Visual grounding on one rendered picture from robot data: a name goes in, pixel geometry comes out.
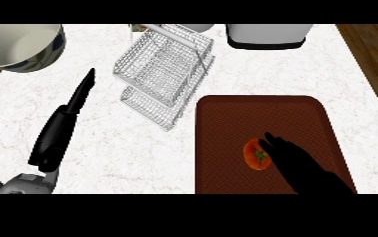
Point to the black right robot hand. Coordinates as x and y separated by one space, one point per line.
303 169

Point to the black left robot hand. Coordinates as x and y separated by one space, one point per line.
58 132

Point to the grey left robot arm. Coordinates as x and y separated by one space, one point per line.
30 182

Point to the red tomato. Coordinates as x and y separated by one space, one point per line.
254 154

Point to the dark red tray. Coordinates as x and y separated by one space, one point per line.
236 127

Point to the large grey bowl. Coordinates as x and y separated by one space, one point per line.
27 46

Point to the brown wooden cabinet edge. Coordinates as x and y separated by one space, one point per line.
363 51

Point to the white appliance with black base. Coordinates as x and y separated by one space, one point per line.
267 36

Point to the pale grey round container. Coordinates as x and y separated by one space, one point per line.
196 27

